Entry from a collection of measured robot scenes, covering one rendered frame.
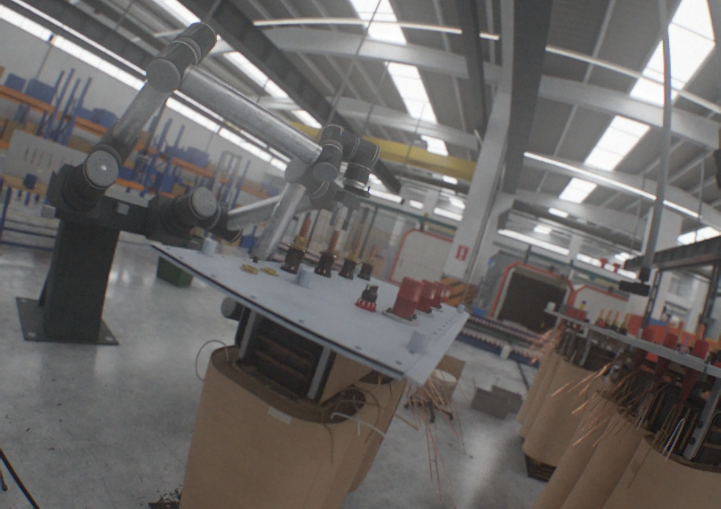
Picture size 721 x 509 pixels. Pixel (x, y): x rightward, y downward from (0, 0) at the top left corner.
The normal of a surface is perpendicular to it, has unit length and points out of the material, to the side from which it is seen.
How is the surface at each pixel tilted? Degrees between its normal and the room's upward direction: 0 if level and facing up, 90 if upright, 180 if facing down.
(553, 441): 90
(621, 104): 90
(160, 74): 143
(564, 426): 90
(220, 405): 90
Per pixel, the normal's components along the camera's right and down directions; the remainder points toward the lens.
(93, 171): 0.83, -0.19
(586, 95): -0.34, -0.14
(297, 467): 0.34, 0.10
